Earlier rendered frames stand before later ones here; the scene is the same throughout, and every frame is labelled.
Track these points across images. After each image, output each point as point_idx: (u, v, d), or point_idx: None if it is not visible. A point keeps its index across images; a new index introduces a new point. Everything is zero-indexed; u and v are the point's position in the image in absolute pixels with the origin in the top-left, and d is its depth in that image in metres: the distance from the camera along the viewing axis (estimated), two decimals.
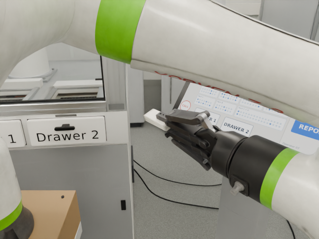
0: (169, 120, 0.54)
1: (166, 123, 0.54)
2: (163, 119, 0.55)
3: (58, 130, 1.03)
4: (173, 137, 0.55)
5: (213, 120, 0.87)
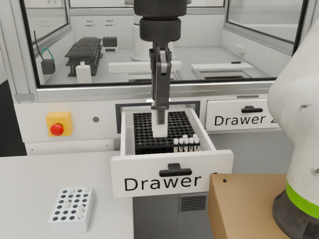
0: None
1: (152, 97, 0.58)
2: (154, 103, 0.59)
3: (246, 112, 0.93)
4: (154, 102, 0.53)
5: None
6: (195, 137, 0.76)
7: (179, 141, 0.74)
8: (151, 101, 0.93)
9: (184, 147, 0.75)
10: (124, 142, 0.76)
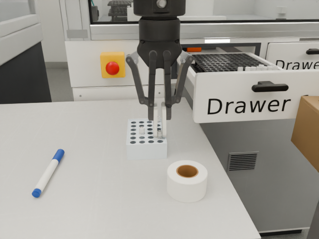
0: (147, 101, 0.55)
1: (150, 104, 0.55)
2: (149, 110, 0.56)
3: (312, 53, 0.87)
4: (170, 99, 0.55)
5: None
6: (272, 66, 0.69)
7: (256, 69, 0.68)
8: (209, 41, 0.87)
9: None
10: (194, 72, 0.70)
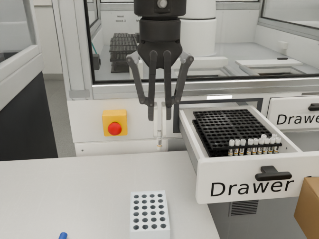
0: (147, 101, 0.55)
1: (150, 104, 0.55)
2: (149, 110, 0.56)
3: (314, 109, 0.87)
4: (170, 99, 0.55)
5: None
6: (275, 136, 0.69)
7: (259, 141, 0.68)
8: (211, 98, 0.87)
9: (264, 148, 0.69)
10: (197, 142, 0.70)
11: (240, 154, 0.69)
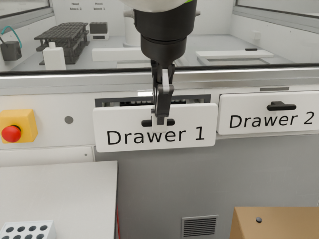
0: None
1: (152, 100, 0.56)
2: None
3: (274, 109, 0.68)
4: (154, 108, 0.53)
5: None
6: None
7: None
8: (144, 95, 0.68)
9: None
10: None
11: None
